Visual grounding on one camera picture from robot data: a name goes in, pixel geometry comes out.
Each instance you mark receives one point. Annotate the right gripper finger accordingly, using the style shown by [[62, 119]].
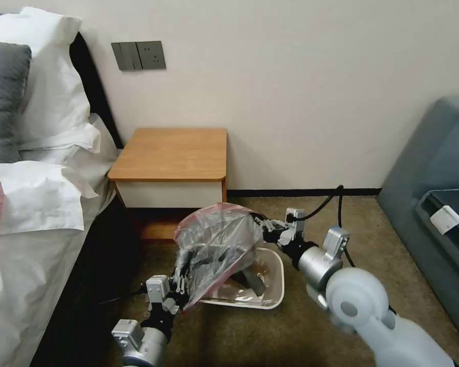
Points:
[[267, 236], [269, 224]]

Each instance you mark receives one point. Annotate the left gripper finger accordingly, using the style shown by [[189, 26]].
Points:
[[179, 284], [186, 301]]

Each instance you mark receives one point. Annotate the clear red-edged garbage bag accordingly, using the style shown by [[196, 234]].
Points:
[[214, 237]]

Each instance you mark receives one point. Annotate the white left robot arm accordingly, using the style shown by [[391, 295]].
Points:
[[147, 346]]

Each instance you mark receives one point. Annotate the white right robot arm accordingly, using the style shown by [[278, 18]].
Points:
[[367, 306]]

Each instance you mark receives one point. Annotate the white plastic trash can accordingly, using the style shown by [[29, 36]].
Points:
[[269, 283]]

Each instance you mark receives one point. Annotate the black skirting board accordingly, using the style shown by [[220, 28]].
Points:
[[302, 191]]

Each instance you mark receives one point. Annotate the dark grey flat piece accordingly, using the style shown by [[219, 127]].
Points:
[[252, 281]]

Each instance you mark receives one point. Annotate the black bed base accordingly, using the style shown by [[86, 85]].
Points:
[[99, 275]]

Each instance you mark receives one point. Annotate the wooden bedside table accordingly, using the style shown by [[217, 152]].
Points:
[[172, 156]]

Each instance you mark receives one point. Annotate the white duvet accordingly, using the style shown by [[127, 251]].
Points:
[[34, 248]]

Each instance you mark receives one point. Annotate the white label tag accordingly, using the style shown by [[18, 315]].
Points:
[[447, 219]]

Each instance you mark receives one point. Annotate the blue-grey sofa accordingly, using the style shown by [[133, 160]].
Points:
[[424, 160]]

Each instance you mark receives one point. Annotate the dark flat case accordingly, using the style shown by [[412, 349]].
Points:
[[453, 206]]

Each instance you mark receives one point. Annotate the flat white pillow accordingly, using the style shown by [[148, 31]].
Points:
[[67, 141]]

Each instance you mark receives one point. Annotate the black headboard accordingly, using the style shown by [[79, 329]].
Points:
[[97, 91]]

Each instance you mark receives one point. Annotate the large white pillow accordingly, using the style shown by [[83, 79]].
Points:
[[49, 80]]

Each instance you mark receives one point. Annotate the dark grey pillow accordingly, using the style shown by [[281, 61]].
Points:
[[2, 99]]

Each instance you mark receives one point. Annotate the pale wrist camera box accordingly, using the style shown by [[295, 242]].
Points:
[[157, 288], [296, 224]]

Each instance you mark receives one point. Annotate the grey wall switch panel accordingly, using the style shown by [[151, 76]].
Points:
[[139, 55]]

